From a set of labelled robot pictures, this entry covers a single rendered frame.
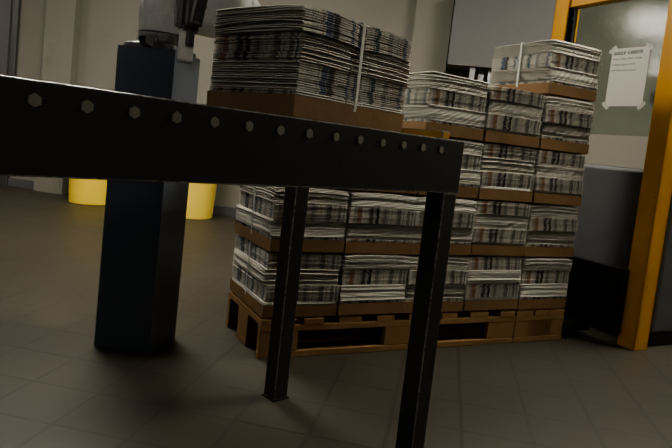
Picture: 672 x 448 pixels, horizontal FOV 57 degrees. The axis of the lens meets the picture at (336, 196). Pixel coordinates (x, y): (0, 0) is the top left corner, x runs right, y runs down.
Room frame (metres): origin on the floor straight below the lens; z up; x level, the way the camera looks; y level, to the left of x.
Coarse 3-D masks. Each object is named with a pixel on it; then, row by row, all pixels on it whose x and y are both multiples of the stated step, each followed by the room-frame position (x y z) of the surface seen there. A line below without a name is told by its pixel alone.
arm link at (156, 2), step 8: (144, 0) 2.04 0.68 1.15; (152, 0) 2.02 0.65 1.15; (160, 0) 2.02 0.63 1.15; (168, 0) 2.03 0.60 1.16; (144, 8) 2.03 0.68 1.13; (152, 8) 2.02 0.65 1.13; (160, 8) 2.02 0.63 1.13; (168, 8) 2.03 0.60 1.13; (144, 16) 2.03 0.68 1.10; (152, 16) 2.02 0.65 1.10; (160, 16) 2.02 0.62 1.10; (168, 16) 2.03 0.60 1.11; (144, 24) 2.03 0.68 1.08; (152, 24) 2.02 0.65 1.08; (160, 24) 2.02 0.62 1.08; (168, 24) 2.03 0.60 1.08; (168, 32) 2.03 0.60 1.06; (176, 32) 2.05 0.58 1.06
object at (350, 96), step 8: (360, 24) 1.37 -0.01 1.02; (360, 32) 1.37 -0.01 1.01; (368, 32) 1.39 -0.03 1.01; (360, 40) 1.38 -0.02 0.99; (368, 40) 1.40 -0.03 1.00; (352, 48) 1.36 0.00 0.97; (360, 48) 1.37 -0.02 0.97; (368, 48) 1.40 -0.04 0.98; (352, 56) 1.36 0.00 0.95; (368, 56) 1.40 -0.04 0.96; (352, 64) 1.36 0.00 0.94; (352, 72) 1.37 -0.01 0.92; (352, 80) 1.38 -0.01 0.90; (360, 80) 1.40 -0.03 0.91; (352, 88) 1.38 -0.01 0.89; (360, 88) 1.40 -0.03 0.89; (352, 96) 1.38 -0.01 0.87; (360, 96) 1.40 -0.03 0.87; (352, 104) 1.38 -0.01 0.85; (360, 104) 1.40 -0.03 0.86
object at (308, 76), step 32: (224, 32) 1.40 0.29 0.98; (256, 32) 1.33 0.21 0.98; (288, 32) 1.27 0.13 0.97; (320, 32) 1.27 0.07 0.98; (352, 32) 1.35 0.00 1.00; (224, 64) 1.40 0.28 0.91; (256, 64) 1.33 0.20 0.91; (288, 64) 1.27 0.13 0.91; (320, 64) 1.29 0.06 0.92; (320, 96) 1.30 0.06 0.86
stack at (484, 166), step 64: (256, 192) 2.23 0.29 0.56; (320, 192) 2.14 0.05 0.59; (384, 192) 2.29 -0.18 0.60; (256, 256) 2.17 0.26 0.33; (320, 256) 2.16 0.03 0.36; (384, 256) 2.27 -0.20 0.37; (448, 256) 2.42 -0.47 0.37; (512, 256) 2.60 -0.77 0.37; (256, 320) 2.10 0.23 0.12; (320, 320) 2.16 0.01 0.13; (384, 320) 2.29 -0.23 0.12; (448, 320) 2.43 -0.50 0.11; (512, 320) 2.59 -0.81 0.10
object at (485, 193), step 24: (408, 192) 2.31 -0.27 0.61; (480, 192) 2.47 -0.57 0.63; (504, 192) 2.52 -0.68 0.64; (528, 192) 2.58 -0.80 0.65; (264, 240) 2.11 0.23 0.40; (312, 240) 2.14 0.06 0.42; (240, 288) 2.28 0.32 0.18; (264, 312) 2.07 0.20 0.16; (312, 312) 2.15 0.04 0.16; (336, 312) 2.21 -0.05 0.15; (360, 312) 2.24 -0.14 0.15; (384, 312) 2.29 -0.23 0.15; (408, 312) 2.34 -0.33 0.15
